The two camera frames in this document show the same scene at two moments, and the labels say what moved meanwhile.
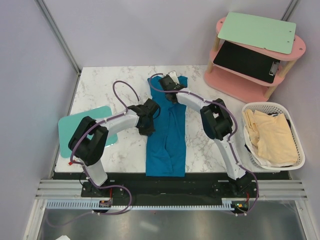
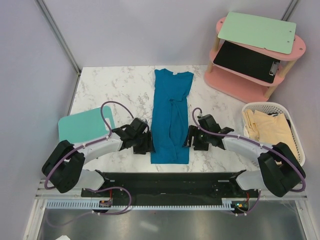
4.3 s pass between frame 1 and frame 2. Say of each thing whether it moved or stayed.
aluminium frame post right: stayed
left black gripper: moved
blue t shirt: moved
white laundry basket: stayed
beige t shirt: stayed
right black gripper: moved
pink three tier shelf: stayed
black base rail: stayed
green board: stayed
